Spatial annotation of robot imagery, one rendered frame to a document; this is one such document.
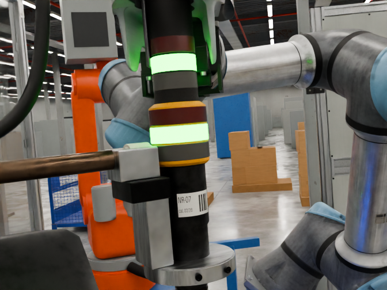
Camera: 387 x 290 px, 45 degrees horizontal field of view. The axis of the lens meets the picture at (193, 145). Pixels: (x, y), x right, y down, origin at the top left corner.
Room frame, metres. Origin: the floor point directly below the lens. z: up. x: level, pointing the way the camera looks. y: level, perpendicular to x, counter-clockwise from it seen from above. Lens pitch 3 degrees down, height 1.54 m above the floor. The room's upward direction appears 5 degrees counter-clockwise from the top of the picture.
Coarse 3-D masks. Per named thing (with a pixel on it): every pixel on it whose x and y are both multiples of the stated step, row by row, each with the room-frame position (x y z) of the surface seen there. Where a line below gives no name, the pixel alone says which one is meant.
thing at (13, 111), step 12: (36, 0) 0.30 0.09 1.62; (48, 0) 0.30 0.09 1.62; (36, 12) 0.30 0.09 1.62; (48, 12) 0.30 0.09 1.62; (36, 24) 0.30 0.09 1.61; (48, 24) 0.30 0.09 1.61; (36, 36) 0.30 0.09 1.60; (48, 36) 0.30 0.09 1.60; (36, 48) 0.30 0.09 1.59; (48, 48) 0.30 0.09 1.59; (36, 60) 0.30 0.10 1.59; (36, 72) 0.30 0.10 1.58; (36, 84) 0.30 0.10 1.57; (24, 96) 0.29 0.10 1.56; (36, 96) 0.30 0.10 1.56; (24, 108) 0.29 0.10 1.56; (0, 120) 0.29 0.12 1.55; (12, 120) 0.29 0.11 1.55; (0, 132) 0.29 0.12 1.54
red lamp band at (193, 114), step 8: (152, 112) 0.34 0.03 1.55; (160, 112) 0.33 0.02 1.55; (168, 112) 0.33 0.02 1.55; (176, 112) 0.33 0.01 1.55; (184, 112) 0.33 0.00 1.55; (192, 112) 0.33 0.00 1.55; (200, 112) 0.34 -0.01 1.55; (152, 120) 0.34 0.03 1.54; (160, 120) 0.33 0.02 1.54; (168, 120) 0.33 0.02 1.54; (176, 120) 0.33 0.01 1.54; (184, 120) 0.33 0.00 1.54; (192, 120) 0.33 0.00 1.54; (200, 120) 0.34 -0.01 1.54
